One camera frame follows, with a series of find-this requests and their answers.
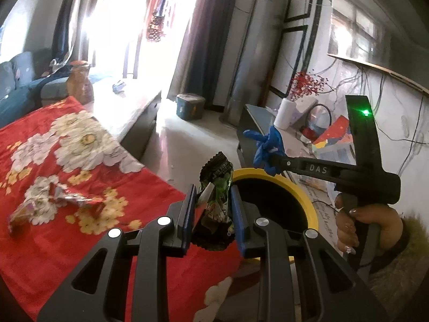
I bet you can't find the dark right curtain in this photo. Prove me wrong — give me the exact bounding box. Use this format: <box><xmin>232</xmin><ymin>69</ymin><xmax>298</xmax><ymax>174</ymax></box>
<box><xmin>167</xmin><ymin>0</ymin><xmax>236</xmax><ymax>108</ymax></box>

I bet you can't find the dark coffee table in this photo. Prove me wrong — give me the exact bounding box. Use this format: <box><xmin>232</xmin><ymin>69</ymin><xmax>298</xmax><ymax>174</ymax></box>
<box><xmin>84</xmin><ymin>78</ymin><xmax>161</xmax><ymax>159</ymax></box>

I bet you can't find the hanging laundry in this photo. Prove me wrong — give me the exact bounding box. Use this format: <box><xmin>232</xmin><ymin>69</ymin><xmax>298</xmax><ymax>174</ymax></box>
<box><xmin>146</xmin><ymin>0</ymin><xmax>175</xmax><ymax>42</ymax></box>

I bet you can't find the red floral blanket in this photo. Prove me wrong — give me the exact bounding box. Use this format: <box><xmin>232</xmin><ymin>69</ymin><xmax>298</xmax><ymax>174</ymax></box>
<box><xmin>0</xmin><ymin>95</ymin><xmax>262</xmax><ymax>322</ymax></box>

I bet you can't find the person's right hand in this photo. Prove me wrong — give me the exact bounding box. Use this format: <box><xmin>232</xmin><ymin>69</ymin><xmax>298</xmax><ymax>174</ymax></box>
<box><xmin>334</xmin><ymin>193</ymin><xmax>404</xmax><ymax>254</ymax></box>

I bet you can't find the purple snack wrapper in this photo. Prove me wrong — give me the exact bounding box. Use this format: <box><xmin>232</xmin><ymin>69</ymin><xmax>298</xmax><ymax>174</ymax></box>
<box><xmin>7</xmin><ymin>182</ymin><xmax>105</xmax><ymax>234</ymax></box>

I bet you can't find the small toy on table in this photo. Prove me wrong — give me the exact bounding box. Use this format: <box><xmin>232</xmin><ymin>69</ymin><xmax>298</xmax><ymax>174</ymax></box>
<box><xmin>112</xmin><ymin>81</ymin><xmax>127</xmax><ymax>94</ymax></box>

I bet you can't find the blue plastic bag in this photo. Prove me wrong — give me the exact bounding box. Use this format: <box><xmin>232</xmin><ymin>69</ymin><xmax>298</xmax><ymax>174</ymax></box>
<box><xmin>243</xmin><ymin>126</ymin><xmax>286</xmax><ymax>176</ymax></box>

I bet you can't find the blue storage bucket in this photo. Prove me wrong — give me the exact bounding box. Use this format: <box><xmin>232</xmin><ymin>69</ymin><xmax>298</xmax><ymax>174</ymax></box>
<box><xmin>176</xmin><ymin>93</ymin><xmax>205</xmax><ymax>121</ymax></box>

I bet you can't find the glass top tv console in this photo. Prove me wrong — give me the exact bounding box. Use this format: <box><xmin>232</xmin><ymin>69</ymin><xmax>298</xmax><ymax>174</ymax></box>
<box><xmin>236</xmin><ymin>105</ymin><xmax>355</xmax><ymax>233</ymax></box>

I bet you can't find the white paper towel roll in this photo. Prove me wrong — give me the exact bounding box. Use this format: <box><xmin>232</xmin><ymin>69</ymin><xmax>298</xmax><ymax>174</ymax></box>
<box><xmin>273</xmin><ymin>98</ymin><xmax>297</xmax><ymax>130</ymax></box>

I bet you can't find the red picture book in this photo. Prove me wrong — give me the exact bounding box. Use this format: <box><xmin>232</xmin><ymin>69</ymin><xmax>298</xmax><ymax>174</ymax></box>
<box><xmin>313</xmin><ymin>116</ymin><xmax>353</xmax><ymax>149</ymax></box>

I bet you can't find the red berry branch decoration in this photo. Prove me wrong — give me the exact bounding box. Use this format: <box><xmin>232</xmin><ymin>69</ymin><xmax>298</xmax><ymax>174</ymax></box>
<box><xmin>289</xmin><ymin>71</ymin><xmax>329</xmax><ymax>101</ymax></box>

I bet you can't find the blue sectional sofa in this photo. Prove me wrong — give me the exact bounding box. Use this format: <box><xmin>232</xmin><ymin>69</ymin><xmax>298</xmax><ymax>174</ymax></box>
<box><xmin>0</xmin><ymin>48</ymin><xmax>71</xmax><ymax>127</ymax></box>

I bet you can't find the grey standing air conditioner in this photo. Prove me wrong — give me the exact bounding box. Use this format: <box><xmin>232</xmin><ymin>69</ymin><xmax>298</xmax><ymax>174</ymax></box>
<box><xmin>220</xmin><ymin>0</ymin><xmax>288</xmax><ymax>127</ymax></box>

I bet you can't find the green snack wrapper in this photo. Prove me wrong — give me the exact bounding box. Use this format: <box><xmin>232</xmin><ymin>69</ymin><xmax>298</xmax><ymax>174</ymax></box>
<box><xmin>191</xmin><ymin>151</ymin><xmax>235</xmax><ymax>251</ymax></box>

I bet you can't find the yellow rimmed trash bin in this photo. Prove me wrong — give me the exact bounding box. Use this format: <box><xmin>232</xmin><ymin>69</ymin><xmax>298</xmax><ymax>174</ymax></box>
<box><xmin>230</xmin><ymin>167</ymin><xmax>319</xmax><ymax>265</ymax></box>

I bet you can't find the wall mounted television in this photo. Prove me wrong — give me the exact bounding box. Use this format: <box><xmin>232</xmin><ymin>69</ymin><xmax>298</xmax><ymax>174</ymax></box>
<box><xmin>328</xmin><ymin>0</ymin><xmax>428</xmax><ymax>90</ymax></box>

